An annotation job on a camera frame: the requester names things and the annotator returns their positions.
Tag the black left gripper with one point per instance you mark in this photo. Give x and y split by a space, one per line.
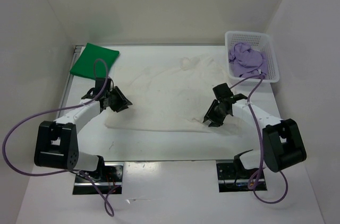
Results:
126 101

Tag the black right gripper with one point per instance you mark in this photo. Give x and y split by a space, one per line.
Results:
216 121

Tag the white t shirt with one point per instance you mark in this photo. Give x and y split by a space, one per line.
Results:
171 99

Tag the green t shirt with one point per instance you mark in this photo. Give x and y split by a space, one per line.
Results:
94 62

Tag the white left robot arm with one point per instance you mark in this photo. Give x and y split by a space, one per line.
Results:
57 141

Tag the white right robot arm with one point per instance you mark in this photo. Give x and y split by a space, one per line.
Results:
281 145

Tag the lavender t shirt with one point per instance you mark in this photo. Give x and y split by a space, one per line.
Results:
246 61

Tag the white plastic basket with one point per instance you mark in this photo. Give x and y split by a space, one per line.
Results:
260 42

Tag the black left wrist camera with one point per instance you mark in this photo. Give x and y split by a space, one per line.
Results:
100 82

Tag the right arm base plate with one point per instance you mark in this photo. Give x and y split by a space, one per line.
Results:
229 179

